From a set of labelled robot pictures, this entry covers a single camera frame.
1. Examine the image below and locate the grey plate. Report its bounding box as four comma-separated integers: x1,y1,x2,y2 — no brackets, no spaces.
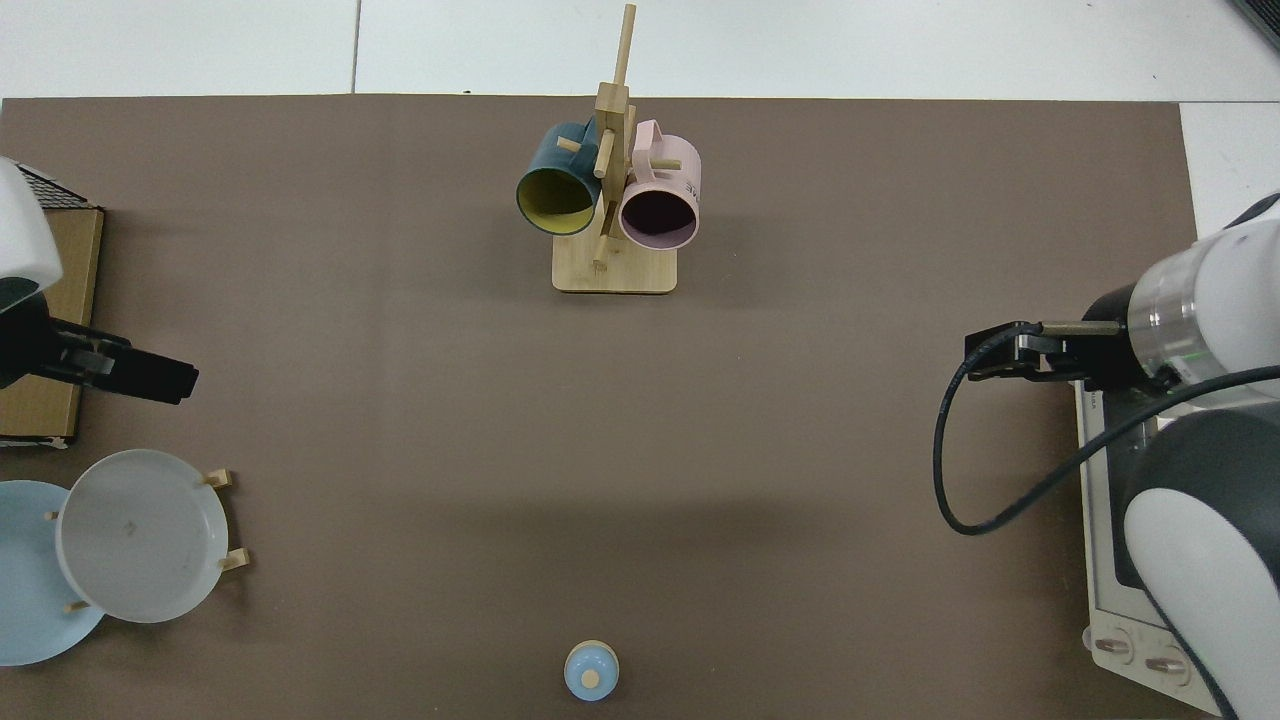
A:
55,449,229,624

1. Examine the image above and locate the wooden plate rack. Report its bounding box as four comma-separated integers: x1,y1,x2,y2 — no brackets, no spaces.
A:
45,468,251,613

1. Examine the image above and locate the pale toaster oven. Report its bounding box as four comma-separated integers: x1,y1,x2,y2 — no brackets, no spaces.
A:
1075,380,1236,717

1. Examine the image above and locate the light blue plate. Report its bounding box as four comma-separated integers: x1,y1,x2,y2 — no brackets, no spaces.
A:
0,480,106,667

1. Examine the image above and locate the dark grey slanted panel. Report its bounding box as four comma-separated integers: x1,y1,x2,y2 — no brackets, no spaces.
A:
1235,0,1280,51

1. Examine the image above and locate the dark teal mug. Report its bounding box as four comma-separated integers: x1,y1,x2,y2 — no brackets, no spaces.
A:
515,120,606,238

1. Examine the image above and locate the brown table cloth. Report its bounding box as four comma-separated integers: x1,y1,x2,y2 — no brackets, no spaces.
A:
0,95,1201,720

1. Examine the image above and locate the pink mug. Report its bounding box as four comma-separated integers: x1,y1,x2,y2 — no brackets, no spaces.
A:
618,120,701,251

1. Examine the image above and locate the wooden cup stand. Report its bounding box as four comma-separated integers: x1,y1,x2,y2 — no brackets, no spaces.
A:
552,3,679,295

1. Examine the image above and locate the small blue round bell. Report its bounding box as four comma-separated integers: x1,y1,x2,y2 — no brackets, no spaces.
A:
564,641,621,703

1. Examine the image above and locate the wire basket with wooden floor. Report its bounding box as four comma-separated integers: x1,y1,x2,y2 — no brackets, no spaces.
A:
0,165,106,448

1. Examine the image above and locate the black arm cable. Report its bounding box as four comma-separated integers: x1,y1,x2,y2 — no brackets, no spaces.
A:
932,322,1280,536

